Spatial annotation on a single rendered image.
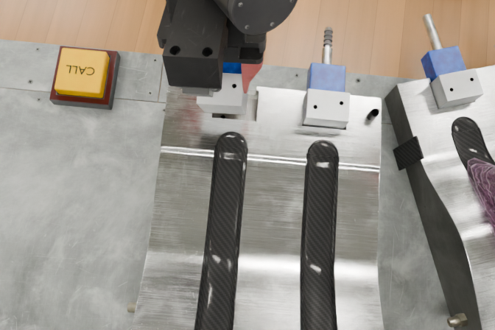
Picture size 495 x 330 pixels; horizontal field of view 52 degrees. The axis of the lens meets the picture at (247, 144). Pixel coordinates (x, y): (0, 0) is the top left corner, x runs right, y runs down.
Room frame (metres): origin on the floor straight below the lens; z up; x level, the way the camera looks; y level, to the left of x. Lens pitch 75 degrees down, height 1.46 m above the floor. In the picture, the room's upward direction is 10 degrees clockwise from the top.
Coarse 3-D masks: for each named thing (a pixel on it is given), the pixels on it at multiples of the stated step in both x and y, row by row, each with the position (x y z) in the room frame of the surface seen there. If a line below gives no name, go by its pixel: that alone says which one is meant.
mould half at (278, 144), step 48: (192, 96) 0.20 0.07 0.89; (288, 96) 0.22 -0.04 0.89; (192, 144) 0.14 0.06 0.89; (288, 144) 0.16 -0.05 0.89; (336, 144) 0.17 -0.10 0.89; (192, 192) 0.09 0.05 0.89; (288, 192) 0.11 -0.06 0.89; (192, 240) 0.04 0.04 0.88; (240, 240) 0.05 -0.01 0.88; (288, 240) 0.05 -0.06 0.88; (336, 240) 0.06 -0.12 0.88; (144, 288) -0.02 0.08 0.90; (192, 288) -0.01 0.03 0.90; (240, 288) -0.01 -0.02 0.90; (288, 288) 0.00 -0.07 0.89; (336, 288) 0.01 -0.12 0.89
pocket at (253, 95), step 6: (252, 90) 0.23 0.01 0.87; (252, 96) 0.22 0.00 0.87; (258, 96) 0.22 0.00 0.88; (252, 102) 0.22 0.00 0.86; (252, 108) 0.21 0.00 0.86; (216, 114) 0.19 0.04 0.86; (222, 114) 0.20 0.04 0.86; (228, 114) 0.20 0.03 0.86; (234, 114) 0.20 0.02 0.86; (246, 114) 0.20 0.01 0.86; (252, 114) 0.20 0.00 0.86; (246, 120) 0.19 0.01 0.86; (252, 120) 0.19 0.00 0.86
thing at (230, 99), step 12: (228, 72) 0.22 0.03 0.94; (240, 72) 0.22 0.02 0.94; (228, 84) 0.20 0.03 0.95; (240, 84) 0.20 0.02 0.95; (204, 96) 0.19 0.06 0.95; (216, 96) 0.19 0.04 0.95; (228, 96) 0.19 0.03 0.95; (240, 96) 0.19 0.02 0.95; (204, 108) 0.18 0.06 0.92; (216, 108) 0.18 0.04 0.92; (228, 108) 0.18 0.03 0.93; (240, 108) 0.18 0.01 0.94
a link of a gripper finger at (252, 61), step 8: (232, 48) 0.20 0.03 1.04; (240, 48) 0.21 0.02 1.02; (248, 48) 0.22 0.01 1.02; (224, 56) 0.20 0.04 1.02; (232, 56) 0.20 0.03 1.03; (240, 56) 0.20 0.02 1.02; (248, 56) 0.21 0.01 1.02; (256, 56) 0.21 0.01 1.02; (248, 64) 0.20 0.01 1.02; (256, 64) 0.20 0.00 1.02; (248, 72) 0.20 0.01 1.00; (256, 72) 0.20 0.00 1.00; (248, 80) 0.20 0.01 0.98
